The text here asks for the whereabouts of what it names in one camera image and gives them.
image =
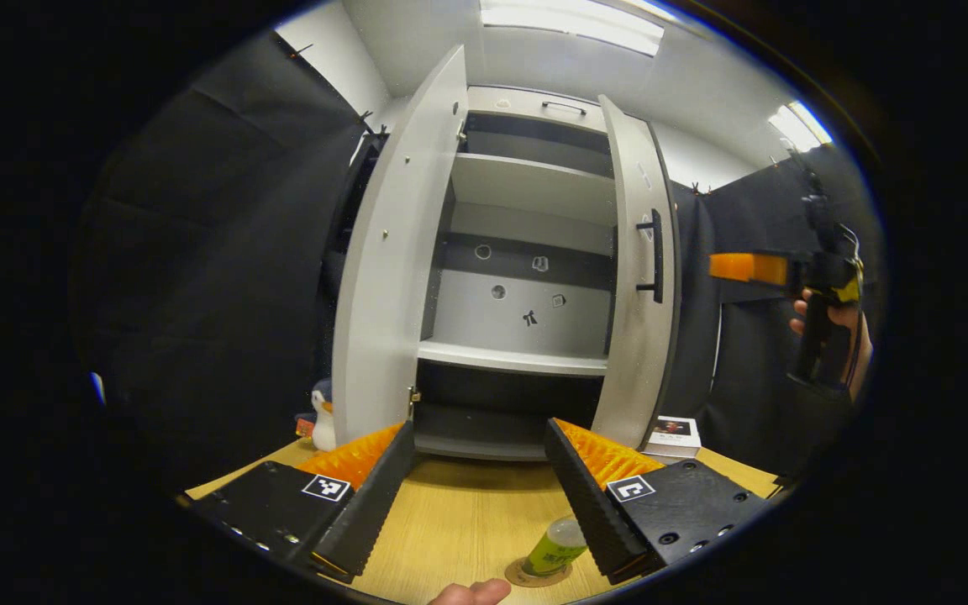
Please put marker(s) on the grey cabinet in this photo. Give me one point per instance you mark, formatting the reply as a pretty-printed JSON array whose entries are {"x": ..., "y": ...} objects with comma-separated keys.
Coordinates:
[{"x": 518, "y": 311}]

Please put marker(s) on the small orange box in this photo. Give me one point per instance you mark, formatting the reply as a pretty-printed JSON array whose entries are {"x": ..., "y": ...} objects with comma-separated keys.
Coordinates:
[{"x": 305, "y": 427}]

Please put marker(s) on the white photo book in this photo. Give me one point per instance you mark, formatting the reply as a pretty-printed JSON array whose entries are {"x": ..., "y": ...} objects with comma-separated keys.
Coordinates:
[{"x": 673, "y": 435}]

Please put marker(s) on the grey cabinet drawer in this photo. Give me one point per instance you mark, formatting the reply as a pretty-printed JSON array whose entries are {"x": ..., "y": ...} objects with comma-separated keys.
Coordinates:
[{"x": 526, "y": 105}]

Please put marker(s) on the small ceiling light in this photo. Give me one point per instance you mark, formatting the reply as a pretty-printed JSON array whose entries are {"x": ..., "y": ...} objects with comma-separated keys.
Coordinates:
[{"x": 799, "y": 126}]

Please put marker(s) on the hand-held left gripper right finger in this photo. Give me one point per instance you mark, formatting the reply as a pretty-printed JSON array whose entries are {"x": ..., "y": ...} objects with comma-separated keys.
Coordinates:
[{"x": 593, "y": 504}]

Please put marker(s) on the green label bottle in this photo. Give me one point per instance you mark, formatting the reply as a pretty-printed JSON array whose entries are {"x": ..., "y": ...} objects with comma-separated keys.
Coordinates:
[{"x": 555, "y": 548}]

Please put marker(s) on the grey cabinet door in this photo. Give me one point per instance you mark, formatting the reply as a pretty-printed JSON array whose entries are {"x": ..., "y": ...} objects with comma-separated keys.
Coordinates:
[
  {"x": 631, "y": 336},
  {"x": 391, "y": 277}
]

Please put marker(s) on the grey cabinet shelf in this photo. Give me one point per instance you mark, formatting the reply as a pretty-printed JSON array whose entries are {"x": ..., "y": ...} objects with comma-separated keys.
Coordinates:
[
  {"x": 534, "y": 186},
  {"x": 509, "y": 357}
]

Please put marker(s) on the penguin plush toy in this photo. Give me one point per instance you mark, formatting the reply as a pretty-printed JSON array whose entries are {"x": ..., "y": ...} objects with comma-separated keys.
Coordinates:
[{"x": 324, "y": 420}]

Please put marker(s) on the long ceiling light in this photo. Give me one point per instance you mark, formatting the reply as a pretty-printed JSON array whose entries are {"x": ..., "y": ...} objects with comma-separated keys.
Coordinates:
[{"x": 572, "y": 23}]

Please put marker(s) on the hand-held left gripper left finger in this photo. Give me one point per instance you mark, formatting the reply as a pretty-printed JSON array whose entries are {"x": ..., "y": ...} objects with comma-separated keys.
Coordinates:
[{"x": 370, "y": 504}]

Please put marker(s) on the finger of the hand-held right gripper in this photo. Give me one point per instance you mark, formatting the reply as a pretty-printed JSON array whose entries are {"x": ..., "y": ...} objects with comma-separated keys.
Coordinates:
[{"x": 749, "y": 267}]

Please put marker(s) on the round wooden coaster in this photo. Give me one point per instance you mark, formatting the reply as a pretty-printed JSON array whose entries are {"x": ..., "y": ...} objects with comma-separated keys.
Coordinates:
[{"x": 519, "y": 576}]

